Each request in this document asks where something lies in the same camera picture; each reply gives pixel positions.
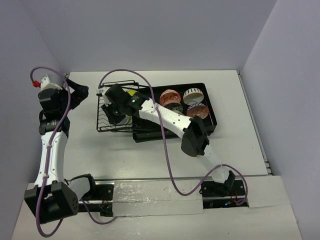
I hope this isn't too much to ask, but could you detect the black dish rack tray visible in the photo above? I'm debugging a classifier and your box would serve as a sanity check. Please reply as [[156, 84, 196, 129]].
[[132, 83, 217, 143]]

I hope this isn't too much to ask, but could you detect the green bowl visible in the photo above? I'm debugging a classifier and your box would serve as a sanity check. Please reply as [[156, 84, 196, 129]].
[[126, 89, 137, 97]]

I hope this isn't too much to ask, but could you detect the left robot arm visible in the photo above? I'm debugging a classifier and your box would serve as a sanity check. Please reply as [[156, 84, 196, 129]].
[[24, 76, 98, 224]]

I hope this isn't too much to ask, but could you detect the black wire plate rack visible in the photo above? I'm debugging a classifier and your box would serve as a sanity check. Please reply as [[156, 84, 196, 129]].
[[96, 79, 140, 133]]

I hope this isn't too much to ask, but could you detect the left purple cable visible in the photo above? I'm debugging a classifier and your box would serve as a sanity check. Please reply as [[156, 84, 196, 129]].
[[29, 66, 118, 238]]

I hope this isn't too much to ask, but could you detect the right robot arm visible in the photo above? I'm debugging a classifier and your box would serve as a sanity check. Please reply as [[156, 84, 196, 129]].
[[97, 84, 235, 197]]

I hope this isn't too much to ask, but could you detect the white square bowl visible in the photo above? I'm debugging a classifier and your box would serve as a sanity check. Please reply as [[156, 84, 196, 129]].
[[120, 115, 132, 125]]

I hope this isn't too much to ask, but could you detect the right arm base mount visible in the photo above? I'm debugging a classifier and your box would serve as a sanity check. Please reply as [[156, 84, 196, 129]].
[[199, 179, 249, 209]]

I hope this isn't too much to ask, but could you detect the white taped sheet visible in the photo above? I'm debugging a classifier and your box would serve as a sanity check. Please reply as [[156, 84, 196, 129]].
[[112, 180, 204, 217]]

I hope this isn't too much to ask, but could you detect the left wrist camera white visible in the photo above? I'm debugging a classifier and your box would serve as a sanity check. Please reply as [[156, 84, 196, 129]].
[[30, 74, 63, 92]]

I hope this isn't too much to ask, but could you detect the orange blue geometric bowl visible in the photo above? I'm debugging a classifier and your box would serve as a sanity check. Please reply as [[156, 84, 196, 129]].
[[186, 102, 210, 119]]

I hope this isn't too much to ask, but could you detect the orange floral bowl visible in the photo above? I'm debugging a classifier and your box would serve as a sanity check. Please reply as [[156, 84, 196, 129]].
[[159, 89, 181, 106]]

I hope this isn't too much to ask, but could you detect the purple cable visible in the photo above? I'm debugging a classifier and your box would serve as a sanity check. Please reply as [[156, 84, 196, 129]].
[[97, 69, 249, 206], [29, 66, 118, 238]]

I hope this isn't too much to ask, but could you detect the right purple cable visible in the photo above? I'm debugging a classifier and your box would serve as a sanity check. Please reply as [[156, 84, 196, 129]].
[[97, 69, 249, 206]]

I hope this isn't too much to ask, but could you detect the white bowl pink rim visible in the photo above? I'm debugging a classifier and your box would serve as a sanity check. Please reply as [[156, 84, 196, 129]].
[[182, 87, 204, 105]]

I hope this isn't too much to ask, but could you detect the black leaf pattern bowl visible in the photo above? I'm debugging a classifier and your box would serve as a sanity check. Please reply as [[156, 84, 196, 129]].
[[165, 102, 184, 115]]

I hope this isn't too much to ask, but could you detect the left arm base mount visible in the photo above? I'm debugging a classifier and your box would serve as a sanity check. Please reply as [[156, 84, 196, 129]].
[[82, 183, 114, 217]]

